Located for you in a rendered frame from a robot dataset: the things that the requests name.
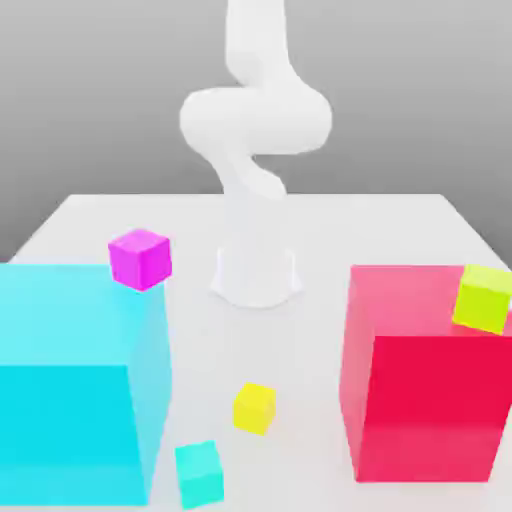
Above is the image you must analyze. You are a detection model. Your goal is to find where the small magenta cube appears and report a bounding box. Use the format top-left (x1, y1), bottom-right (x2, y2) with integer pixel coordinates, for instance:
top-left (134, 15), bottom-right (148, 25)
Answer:
top-left (107, 228), bottom-right (174, 293)

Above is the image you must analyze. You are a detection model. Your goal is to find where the small yellow cube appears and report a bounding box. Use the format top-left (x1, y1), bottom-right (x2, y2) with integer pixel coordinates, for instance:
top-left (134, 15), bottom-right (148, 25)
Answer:
top-left (232, 381), bottom-right (278, 437)

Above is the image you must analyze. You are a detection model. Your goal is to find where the small turquoise cube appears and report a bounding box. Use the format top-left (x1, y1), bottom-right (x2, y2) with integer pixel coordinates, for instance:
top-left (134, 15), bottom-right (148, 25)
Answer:
top-left (174, 439), bottom-right (226, 511)

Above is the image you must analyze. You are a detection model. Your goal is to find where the small lime green cube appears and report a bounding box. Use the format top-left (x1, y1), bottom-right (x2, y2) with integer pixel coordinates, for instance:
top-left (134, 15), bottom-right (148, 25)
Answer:
top-left (451, 263), bottom-right (512, 336)

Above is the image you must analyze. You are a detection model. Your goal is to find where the large red box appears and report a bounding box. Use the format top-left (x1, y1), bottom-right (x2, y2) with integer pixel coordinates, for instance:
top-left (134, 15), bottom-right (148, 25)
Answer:
top-left (338, 264), bottom-right (512, 484)

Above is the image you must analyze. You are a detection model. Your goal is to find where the large cyan box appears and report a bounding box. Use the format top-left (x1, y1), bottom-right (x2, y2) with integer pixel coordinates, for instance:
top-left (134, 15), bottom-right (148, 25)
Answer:
top-left (0, 262), bottom-right (174, 508)

